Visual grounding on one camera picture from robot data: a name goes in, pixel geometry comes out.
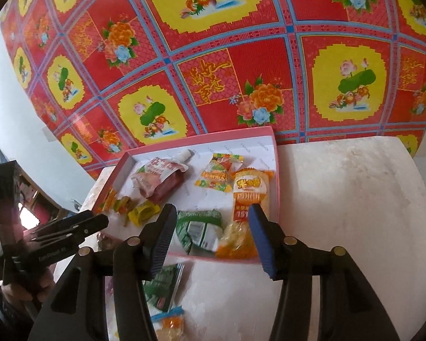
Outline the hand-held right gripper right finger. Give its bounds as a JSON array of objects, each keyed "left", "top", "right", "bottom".
[{"left": 247, "top": 203, "right": 400, "bottom": 341}]

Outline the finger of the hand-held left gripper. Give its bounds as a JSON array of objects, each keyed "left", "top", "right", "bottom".
[
  {"left": 34, "top": 210, "right": 95, "bottom": 237},
  {"left": 30, "top": 215, "right": 109, "bottom": 253}
]

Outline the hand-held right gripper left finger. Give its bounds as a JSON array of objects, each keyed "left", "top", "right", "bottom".
[{"left": 28, "top": 203, "right": 178, "bottom": 341}]

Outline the small orange candy packet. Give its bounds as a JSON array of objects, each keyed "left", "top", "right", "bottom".
[{"left": 99, "top": 188, "right": 120, "bottom": 215}]

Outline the yellow candy packet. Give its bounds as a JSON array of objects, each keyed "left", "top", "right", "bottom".
[{"left": 128, "top": 201, "right": 161, "bottom": 227}]

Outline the small yellow orange packet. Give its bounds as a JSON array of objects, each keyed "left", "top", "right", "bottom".
[{"left": 114, "top": 197, "right": 133, "bottom": 226}]

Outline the green triangular snack packet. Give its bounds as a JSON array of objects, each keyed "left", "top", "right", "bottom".
[{"left": 177, "top": 210, "right": 223, "bottom": 255}]

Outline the dark green packet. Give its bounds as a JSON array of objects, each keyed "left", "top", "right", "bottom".
[{"left": 143, "top": 263, "right": 186, "bottom": 311}]

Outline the orange rice cracker packet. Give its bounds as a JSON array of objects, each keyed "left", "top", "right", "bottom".
[{"left": 215, "top": 168, "right": 275, "bottom": 261}]

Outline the red drink pouch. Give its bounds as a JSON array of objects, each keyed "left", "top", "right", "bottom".
[{"left": 131, "top": 149, "right": 193, "bottom": 199}]

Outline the colourful gummy candy packet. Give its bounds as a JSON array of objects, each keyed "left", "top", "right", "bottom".
[{"left": 195, "top": 153, "right": 245, "bottom": 192}]

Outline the blue-edged clear biscuit packet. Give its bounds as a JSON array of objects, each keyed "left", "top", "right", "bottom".
[{"left": 151, "top": 305, "right": 185, "bottom": 341}]

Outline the pink cardboard box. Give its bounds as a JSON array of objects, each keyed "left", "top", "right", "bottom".
[{"left": 91, "top": 126, "right": 281, "bottom": 265}]

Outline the person's left hand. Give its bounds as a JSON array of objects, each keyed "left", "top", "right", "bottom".
[{"left": 2, "top": 266, "right": 55, "bottom": 304}]

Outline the dark wooden shelf unit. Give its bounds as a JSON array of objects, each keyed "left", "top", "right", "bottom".
[{"left": 18, "top": 170, "right": 80, "bottom": 230}]

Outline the red floral printed cloth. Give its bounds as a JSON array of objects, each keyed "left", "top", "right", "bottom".
[{"left": 0, "top": 0, "right": 426, "bottom": 182}]

